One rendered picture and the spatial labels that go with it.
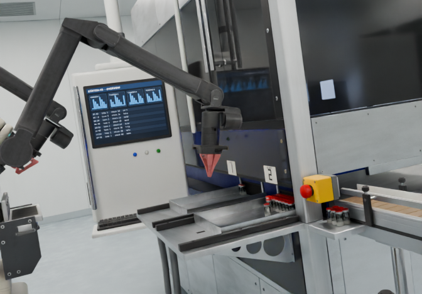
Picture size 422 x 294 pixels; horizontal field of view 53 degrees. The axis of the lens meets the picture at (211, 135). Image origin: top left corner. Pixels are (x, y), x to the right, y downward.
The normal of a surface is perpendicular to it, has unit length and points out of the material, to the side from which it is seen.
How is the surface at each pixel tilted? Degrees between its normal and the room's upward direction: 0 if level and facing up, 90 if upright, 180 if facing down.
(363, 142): 90
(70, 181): 90
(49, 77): 88
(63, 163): 90
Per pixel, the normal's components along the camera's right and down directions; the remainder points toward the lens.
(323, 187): 0.36, 0.00
